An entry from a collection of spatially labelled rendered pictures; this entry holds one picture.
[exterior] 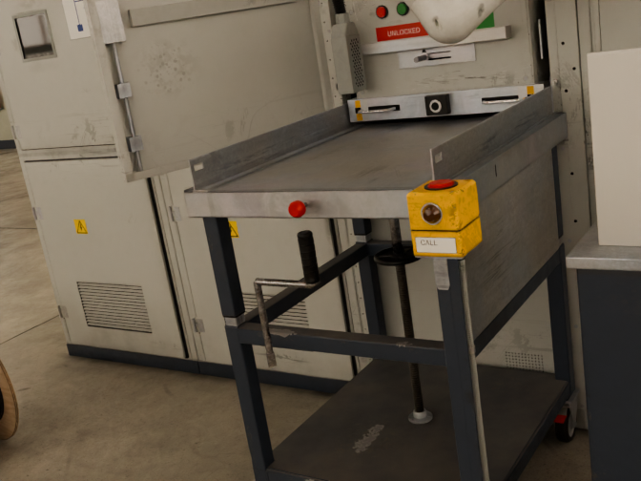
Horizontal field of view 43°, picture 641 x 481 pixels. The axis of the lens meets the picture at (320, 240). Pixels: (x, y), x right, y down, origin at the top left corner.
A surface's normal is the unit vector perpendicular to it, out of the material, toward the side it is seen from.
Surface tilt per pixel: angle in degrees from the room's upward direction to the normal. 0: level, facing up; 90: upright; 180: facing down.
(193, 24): 90
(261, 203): 90
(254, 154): 90
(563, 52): 90
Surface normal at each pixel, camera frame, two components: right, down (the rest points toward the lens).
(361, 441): -0.15, -0.95
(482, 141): 0.84, 0.02
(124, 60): 0.52, 0.15
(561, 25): -0.52, 0.31
